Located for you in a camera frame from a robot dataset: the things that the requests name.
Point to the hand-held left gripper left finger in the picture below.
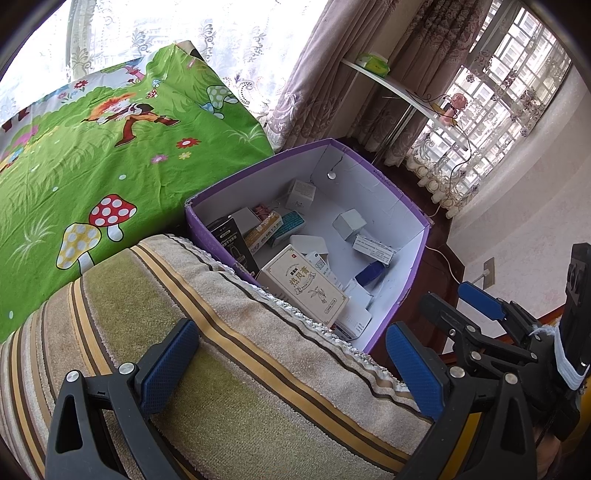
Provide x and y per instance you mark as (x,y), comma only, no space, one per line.
(168,364)

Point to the pink handheld fan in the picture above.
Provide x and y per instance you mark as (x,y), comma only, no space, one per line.
(457,101)

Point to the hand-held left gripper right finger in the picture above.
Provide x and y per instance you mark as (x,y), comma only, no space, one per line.
(413,364)

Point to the teal box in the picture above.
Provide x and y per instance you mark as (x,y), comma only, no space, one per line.
(288,228)

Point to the wall socket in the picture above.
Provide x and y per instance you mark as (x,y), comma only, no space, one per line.
(488,270)

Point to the embroidered sheer curtain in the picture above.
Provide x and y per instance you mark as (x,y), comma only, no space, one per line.
(438,184)

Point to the green cartoon printed cloth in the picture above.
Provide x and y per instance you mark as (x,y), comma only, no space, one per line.
(92,175)

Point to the striped beige towel blanket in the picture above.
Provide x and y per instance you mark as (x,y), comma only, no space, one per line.
(231,369)

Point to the white lace curtain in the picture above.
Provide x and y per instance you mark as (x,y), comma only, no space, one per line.
(231,46)

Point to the white side table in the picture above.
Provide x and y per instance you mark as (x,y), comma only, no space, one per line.
(397,85)

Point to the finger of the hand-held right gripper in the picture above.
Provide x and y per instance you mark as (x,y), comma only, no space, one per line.
(443,314)
(480,300)

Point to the white elastic band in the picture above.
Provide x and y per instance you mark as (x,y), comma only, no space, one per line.
(570,369)

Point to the beige box plant print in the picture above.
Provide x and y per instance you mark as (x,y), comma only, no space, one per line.
(300,286)

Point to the orange yellow box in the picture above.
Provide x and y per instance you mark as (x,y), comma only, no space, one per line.
(263,233)

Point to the purple cardboard box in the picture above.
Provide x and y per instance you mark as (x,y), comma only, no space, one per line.
(392,207)

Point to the green tissue pack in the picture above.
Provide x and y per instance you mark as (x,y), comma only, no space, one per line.
(374,64)

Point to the brown patterned curtain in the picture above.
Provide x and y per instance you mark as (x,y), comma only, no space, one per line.
(369,27)

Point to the window with grille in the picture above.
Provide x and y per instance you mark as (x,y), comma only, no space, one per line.
(508,46)

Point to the long white plastic case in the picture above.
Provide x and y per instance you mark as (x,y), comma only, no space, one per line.
(307,244)

